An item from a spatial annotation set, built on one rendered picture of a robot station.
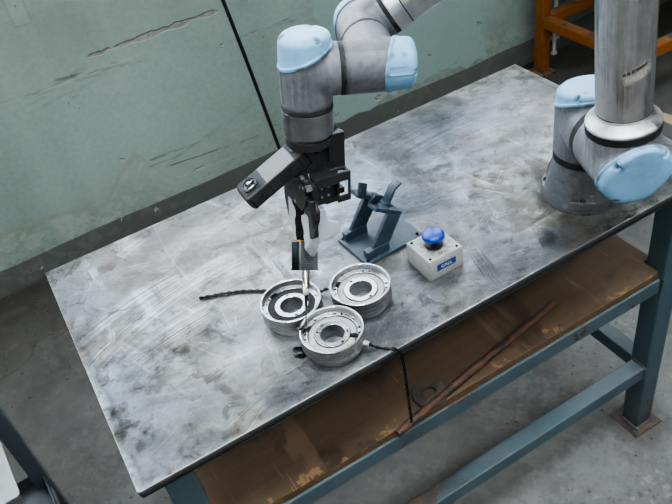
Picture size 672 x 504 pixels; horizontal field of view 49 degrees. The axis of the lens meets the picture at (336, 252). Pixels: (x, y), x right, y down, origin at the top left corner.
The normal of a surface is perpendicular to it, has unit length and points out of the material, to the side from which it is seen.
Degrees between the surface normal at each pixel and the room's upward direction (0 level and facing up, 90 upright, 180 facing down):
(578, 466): 0
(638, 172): 97
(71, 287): 0
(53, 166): 90
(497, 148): 0
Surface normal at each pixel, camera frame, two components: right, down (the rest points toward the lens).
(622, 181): 0.18, 0.72
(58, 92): 0.50, 0.50
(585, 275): -0.14, -0.76
